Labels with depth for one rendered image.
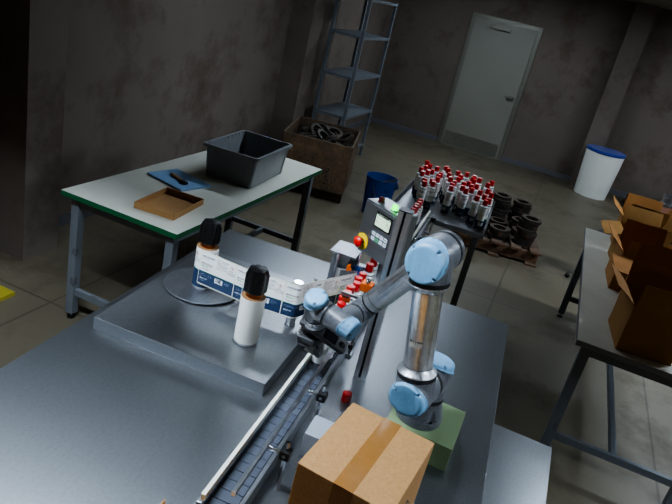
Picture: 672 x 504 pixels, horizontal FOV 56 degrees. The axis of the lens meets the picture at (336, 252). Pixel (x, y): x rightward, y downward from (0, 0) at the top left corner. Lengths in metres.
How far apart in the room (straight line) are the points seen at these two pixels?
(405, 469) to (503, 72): 9.78
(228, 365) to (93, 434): 0.50
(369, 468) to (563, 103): 9.81
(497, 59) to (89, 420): 9.77
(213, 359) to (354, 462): 0.82
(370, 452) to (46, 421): 0.94
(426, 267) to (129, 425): 0.98
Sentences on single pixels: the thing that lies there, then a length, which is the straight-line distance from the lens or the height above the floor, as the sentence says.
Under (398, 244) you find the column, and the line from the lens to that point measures 2.12.
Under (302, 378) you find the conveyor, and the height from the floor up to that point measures 0.88.
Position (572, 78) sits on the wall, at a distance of 11.01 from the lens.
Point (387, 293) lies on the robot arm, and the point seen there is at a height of 1.29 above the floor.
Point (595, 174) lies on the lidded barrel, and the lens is 10.30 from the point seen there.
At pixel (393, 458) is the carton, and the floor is 1.12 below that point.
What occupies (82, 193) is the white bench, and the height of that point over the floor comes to 0.80.
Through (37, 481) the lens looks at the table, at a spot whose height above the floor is 0.83.
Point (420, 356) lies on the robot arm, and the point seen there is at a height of 1.22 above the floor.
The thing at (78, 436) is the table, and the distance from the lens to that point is 1.97.
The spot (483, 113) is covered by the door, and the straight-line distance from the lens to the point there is 11.13.
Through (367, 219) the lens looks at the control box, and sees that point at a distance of 2.20.
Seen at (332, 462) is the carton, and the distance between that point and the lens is 1.55.
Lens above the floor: 2.13
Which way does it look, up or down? 23 degrees down
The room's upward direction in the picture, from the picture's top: 14 degrees clockwise
